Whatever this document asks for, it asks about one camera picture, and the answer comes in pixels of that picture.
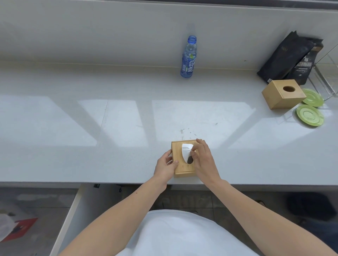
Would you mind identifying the person's right hand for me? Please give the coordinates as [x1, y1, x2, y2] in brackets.
[189, 139, 222, 186]

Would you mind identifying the person's left hand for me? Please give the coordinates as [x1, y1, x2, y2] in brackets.
[153, 150, 180, 186]

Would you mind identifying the white tissue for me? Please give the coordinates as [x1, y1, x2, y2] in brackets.
[181, 143, 194, 162]

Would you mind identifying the wooden tissue box with tissue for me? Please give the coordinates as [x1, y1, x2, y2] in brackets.
[171, 139, 203, 178]

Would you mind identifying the person's right forearm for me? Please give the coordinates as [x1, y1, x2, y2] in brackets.
[203, 179, 338, 256]

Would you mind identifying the person's left forearm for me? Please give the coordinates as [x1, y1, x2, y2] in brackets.
[59, 176, 168, 256]

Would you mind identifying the person's white shirt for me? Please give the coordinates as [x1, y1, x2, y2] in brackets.
[115, 209, 260, 256]

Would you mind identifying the blue plastic drink bottle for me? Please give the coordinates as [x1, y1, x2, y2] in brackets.
[180, 35, 198, 79]

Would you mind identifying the empty wooden tissue box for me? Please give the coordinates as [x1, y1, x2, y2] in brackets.
[261, 79, 307, 110]

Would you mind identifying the green saucer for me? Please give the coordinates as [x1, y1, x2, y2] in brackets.
[301, 88, 324, 107]
[296, 104, 325, 127]

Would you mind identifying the dark stool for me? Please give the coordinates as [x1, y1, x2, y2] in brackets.
[287, 192, 337, 222]

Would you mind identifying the large black foil bag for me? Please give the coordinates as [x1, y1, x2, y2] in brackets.
[257, 31, 315, 84]

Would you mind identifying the black bag with white print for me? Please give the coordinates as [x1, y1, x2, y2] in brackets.
[285, 39, 324, 86]

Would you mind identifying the clear acrylic rack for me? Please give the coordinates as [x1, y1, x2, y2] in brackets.
[308, 43, 338, 101]

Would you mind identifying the red paper bag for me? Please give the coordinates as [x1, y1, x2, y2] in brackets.
[1, 217, 38, 243]

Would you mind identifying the white plastic bag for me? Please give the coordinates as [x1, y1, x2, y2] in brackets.
[0, 213, 18, 239]

